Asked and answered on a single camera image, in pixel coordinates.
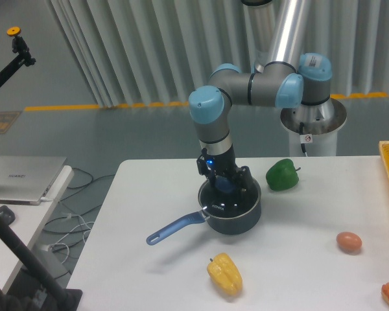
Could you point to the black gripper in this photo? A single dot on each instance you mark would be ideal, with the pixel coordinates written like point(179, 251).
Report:
point(224, 165)

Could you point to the glass pot lid blue knob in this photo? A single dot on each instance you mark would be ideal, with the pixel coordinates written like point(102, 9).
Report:
point(224, 202)

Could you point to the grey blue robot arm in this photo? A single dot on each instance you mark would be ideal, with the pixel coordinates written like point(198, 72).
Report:
point(287, 79)

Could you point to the green bell pepper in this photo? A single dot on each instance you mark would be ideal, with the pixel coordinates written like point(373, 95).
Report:
point(282, 175)

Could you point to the yellow bell pepper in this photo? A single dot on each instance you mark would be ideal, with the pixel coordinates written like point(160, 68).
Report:
point(225, 274)

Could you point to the brown egg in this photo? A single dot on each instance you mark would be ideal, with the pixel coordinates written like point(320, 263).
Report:
point(349, 242)

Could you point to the silver Huawei laptop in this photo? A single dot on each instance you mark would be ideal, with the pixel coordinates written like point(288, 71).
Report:
point(27, 179)

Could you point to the black mouse device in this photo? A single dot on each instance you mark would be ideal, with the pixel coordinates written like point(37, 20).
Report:
point(7, 215)

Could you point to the white side table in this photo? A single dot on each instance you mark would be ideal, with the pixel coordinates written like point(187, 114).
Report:
point(28, 225)

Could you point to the dark clothing bundle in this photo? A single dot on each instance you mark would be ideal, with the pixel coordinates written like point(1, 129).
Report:
point(9, 302)

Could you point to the dark saucepan blue handle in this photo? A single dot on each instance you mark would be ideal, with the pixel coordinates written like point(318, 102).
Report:
point(226, 227)

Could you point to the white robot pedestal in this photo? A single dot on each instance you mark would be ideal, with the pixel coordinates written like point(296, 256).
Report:
point(313, 130)

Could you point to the black camera stand pole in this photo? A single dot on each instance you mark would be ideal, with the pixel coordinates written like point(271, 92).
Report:
point(66, 299)

